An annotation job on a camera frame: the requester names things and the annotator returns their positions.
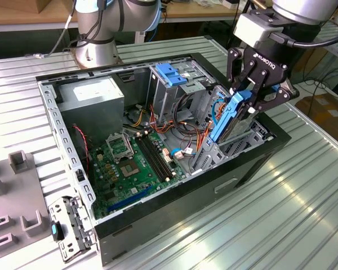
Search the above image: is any black RAM slot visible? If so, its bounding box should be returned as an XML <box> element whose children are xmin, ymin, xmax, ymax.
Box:
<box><xmin>147</xmin><ymin>132</ymin><xmax>176</xmax><ymax>177</ymax></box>
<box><xmin>135</xmin><ymin>136</ymin><xmax>164</xmax><ymax>183</ymax></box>
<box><xmin>139</xmin><ymin>134</ymin><xmax>168</xmax><ymax>182</ymax></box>
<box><xmin>143</xmin><ymin>133</ymin><xmax>172</xmax><ymax>179</ymax></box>

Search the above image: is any orange yellow wire bundle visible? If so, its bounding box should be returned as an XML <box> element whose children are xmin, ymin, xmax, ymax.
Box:
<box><xmin>173</xmin><ymin>118</ymin><xmax>215</xmax><ymax>154</ymax></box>

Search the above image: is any grey parts rack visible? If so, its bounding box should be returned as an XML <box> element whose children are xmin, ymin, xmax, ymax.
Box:
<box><xmin>0</xmin><ymin>148</ymin><xmax>50</xmax><ymax>270</ymax></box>

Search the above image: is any metal socket cover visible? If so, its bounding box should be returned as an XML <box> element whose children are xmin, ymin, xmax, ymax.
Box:
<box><xmin>105</xmin><ymin>133</ymin><xmax>135</xmax><ymax>163</ymax></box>

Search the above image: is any green motherboard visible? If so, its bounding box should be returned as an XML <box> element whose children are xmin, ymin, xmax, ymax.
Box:
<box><xmin>88</xmin><ymin>130</ymin><xmax>186</xmax><ymax>220</ymax></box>

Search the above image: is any grey power supply unit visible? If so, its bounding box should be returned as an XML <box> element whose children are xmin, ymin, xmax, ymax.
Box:
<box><xmin>56</xmin><ymin>76</ymin><xmax>125</xmax><ymax>146</ymax></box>

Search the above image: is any short blue wire white plug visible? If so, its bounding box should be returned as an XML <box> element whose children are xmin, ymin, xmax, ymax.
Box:
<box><xmin>170</xmin><ymin>147</ymin><xmax>197</xmax><ymax>160</ymax></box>

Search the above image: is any yellow wire pair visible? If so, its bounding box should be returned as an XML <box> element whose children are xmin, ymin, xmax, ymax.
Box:
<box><xmin>131</xmin><ymin>109</ymin><xmax>146</xmax><ymax>128</ymax></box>

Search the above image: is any red black fan wire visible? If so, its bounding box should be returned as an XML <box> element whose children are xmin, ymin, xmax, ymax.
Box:
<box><xmin>73</xmin><ymin>125</ymin><xmax>91</xmax><ymax>174</ymax></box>

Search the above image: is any orange red power wire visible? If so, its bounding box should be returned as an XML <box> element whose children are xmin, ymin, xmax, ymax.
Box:
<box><xmin>217</xmin><ymin>100</ymin><xmax>229</xmax><ymax>116</ymax></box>

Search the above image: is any black camera cable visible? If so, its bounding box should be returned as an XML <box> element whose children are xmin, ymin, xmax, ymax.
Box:
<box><xmin>270</xmin><ymin>31</ymin><xmax>338</xmax><ymax>49</ymax></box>

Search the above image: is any metal card retainer bracket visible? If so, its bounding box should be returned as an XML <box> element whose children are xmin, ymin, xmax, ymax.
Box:
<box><xmin>48</xmin><ymin>196</ymin><xmax>95</xmax><ymax>264</ymax></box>

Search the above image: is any CPU socket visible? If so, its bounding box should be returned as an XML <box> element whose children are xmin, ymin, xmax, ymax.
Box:
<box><xmin>117</xmin><ymin>159</ymin><xmax>143</xmax><ymax>178</ymax></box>

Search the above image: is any metal disk bay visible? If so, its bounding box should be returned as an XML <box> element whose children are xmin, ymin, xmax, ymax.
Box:
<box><xmin>191</xmin><ymin>84</ymin><xmax>274</xmax><ymax>175</ymax></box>

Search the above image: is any brown cardboard box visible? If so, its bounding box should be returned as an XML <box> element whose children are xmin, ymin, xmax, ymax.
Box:
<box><xmin>35</xmin><ymin>0</ymin><xmax>74</xmax><ymax>14</ymax></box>

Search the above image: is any red black wire bundle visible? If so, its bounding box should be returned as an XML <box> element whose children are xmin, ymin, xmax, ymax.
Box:
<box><xmin>148</xmin><ymin>103</ymin><xmax>177</xmax><ymax>137</ymax></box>

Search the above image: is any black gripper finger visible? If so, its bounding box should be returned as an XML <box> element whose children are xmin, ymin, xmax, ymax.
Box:
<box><xmin>226</xmin><ymin>47</ymin><xmax>257</xmax><ymax>93</ymax></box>
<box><xmin>247</xmin><ymin>71</ymin><xmax>300</xmax><ymax>114</ymax></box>

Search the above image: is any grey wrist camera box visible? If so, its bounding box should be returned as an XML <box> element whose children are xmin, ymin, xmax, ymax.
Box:
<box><xmin>233</xmin><ymin>12</ymin><xmax>285</xmax><ymax>48</ymax></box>

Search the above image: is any hard disk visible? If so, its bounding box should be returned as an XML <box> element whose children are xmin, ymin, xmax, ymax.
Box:
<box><xmin>208</xmin><ymin>89</ymin><xmax>256</xmax><ymax>144</ymax></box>

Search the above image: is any blue drive bay latch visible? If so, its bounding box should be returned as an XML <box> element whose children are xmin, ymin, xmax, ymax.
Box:
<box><xmin>155</xmin><ymin>63</ymin><xmax>188</xmax><ymax>87</ymax></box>

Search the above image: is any metal optical drive cage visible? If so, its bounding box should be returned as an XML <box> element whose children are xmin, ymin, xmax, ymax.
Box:
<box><xmin>146</xmin><ymin>60</ymin><xmax>215</xmax><ymax>124</ymax></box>

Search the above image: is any black latch blue tab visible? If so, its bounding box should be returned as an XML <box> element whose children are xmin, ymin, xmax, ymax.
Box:
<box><xmin>51</xmin><ymin>220</ymin><xmax>65</xmax><ymax>241</ymax></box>

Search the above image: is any wooden desk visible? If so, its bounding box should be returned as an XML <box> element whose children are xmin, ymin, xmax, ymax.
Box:
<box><xmin>0</xmin><ymin>0</ymin><xmax>244</xmax><ymax>32</ymax></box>

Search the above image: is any black open PC case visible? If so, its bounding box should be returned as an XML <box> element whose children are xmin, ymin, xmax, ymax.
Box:
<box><xmin>35</xmin><ymin>52</ymin><xmax>292</xmax><ymax>267</ymax></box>

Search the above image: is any long blue data wire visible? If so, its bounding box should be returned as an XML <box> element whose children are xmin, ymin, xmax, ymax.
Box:
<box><xmin>210</xmin><ymin>97</ymin><xmax>229</xmax><ymax>133</ymax></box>

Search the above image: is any black cable metal plug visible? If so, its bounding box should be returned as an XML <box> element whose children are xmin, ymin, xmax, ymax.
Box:
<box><xmin>24</xmin><ymin>11</ymin><xmax>77</xmax><ymax>59</ymax></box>

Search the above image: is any blue expansion slot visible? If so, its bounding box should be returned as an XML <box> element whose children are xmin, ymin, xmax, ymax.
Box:
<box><xmin>106</xmin><ymin>184</ymin><xmax>154</xmax><ymax>213</ymax></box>

